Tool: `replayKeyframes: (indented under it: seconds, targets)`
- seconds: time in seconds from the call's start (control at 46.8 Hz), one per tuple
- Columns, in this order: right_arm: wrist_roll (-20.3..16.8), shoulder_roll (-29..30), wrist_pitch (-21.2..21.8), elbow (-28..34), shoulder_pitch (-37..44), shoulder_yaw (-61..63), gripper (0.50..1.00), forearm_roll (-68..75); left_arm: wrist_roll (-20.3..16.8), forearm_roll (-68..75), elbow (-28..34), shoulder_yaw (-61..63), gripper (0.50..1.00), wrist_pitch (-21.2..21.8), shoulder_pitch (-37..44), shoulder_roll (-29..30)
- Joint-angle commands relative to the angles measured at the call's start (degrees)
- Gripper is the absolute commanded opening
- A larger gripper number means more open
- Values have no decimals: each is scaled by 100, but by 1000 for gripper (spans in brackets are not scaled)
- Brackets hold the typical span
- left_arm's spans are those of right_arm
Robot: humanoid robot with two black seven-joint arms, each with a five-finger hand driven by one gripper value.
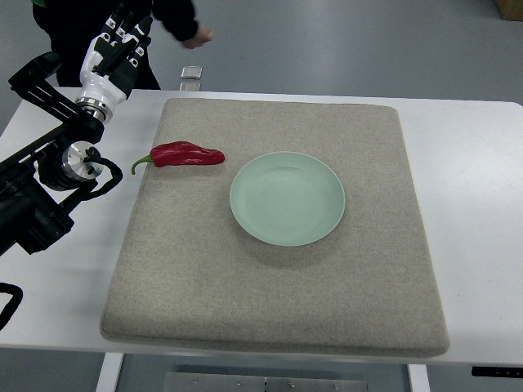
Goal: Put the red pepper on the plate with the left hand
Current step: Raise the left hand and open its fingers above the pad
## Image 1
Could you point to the person's bare hand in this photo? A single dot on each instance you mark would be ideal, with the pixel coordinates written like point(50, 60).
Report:
point(203, 35)

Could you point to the beige fabric cushion mat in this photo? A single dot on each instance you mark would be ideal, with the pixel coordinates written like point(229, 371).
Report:
point(189, 276)

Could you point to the metal table base plate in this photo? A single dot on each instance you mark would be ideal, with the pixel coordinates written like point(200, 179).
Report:
point(185, 381)

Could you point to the white table leg right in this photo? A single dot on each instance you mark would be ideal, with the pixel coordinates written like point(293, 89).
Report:
point(418, 378)

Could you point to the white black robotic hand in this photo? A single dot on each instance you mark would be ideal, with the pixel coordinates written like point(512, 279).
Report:
point(110, 67)

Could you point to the black table control panel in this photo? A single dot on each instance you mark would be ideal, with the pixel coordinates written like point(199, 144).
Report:
point(500, 372)

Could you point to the clear floor socket cover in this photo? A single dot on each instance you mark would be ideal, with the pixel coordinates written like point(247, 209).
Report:
point(191, 72)

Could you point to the white table leg left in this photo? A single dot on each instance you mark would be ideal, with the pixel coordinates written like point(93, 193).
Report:
point(110, 372)

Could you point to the red pepper with green stem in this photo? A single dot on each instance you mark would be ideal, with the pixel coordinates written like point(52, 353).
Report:
point(180, 153)

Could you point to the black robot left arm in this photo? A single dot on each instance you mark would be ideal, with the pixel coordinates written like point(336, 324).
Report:
point(42, 183)

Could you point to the cardboard box corner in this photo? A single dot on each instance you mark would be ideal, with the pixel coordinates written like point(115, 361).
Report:
point(511, 10)

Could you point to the white table leg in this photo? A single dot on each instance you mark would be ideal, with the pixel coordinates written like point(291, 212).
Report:
point(418, 378)
point(110, 372)

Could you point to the light green round plate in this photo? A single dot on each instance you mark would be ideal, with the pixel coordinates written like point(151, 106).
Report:
point(287, 199)

